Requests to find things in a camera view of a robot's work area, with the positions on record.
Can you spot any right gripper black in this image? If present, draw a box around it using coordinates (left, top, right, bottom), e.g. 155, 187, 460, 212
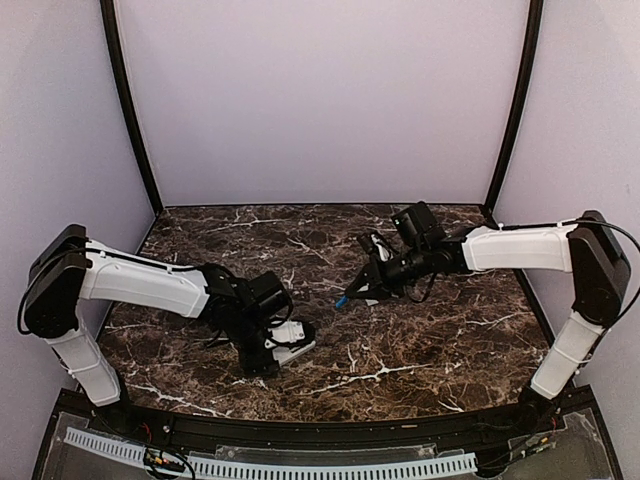
346, 242, 432, 300

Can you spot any white remote control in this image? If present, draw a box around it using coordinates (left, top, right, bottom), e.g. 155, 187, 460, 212
271, 340, 316, 366

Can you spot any blue battery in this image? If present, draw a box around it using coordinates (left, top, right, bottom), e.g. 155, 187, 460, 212
335, 296, 349, 309

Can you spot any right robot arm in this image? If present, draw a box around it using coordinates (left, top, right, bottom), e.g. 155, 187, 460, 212
342, 201, 636, 434

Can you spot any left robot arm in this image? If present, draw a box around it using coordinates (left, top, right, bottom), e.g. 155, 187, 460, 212
17, 224, 313, 436

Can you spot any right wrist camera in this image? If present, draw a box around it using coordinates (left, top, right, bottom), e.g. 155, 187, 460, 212
357, 231, 397, 262

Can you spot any white slotted cable duct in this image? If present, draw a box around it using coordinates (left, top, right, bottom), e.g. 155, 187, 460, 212
64, 427, 477, 479

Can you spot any black front rail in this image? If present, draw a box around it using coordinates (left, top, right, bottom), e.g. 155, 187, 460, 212
89, 386, 595, 464

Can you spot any right black frame post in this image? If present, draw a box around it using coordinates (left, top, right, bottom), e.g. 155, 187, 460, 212
481, 0, 544, 219

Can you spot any black frame post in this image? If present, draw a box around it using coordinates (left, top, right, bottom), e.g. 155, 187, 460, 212
481, 0, 544, 219
99, 0, 164, 216

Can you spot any left black frame post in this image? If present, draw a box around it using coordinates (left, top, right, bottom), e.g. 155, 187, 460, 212
99, 0, 164, 216

